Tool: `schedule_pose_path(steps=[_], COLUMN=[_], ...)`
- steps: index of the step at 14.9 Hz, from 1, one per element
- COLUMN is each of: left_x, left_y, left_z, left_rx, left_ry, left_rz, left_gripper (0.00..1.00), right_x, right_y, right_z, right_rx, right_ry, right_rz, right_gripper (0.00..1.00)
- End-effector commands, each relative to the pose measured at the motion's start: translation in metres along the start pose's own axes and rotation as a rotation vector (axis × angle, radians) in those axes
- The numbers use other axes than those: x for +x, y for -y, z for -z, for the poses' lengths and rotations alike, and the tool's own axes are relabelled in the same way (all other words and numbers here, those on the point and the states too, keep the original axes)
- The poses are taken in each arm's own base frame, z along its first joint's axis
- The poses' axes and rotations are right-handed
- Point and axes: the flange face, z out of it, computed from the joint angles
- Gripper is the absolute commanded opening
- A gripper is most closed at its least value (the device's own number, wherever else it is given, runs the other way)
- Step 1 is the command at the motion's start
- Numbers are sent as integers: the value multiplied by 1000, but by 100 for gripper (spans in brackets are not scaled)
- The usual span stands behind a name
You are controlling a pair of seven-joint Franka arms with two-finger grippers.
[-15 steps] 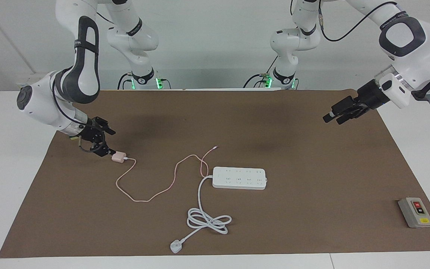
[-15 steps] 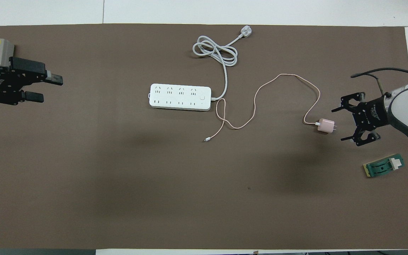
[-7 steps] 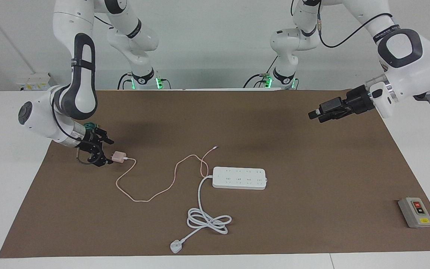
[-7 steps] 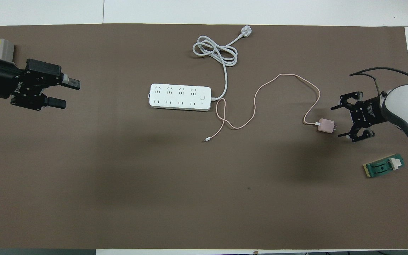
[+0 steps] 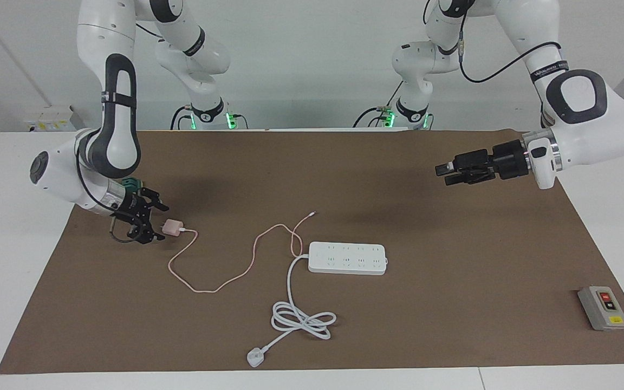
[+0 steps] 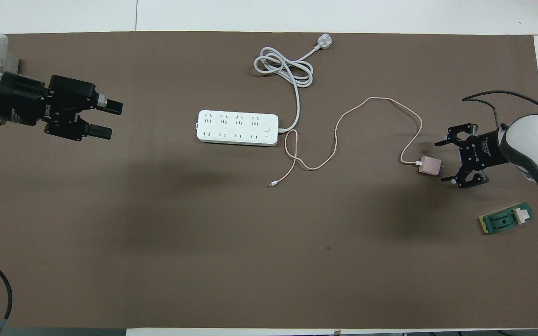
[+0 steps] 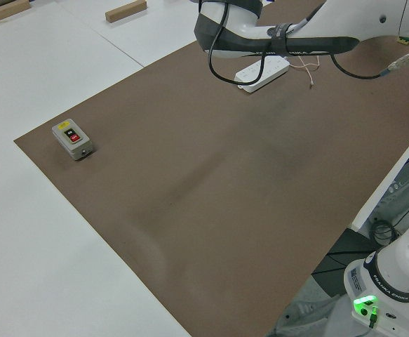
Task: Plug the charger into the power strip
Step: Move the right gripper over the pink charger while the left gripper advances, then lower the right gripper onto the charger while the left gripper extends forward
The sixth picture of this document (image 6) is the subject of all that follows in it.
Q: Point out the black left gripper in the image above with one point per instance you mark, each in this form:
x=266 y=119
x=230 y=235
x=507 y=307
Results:
x=21 y=100

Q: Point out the white power strip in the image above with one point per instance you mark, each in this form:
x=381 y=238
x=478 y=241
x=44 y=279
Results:
x=236 y=128

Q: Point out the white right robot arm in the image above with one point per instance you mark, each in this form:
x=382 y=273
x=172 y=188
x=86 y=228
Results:
x=535 y=140

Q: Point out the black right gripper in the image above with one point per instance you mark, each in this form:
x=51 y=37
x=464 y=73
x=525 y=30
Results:
x=481 y=151

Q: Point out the brown table mat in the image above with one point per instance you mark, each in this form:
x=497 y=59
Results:
x=157 y=256

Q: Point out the green knife switch block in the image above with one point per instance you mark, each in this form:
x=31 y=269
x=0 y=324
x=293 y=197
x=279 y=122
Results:
x=502 y=220

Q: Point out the pink charger block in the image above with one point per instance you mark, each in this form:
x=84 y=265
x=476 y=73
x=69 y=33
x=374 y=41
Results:
x=430 y=165

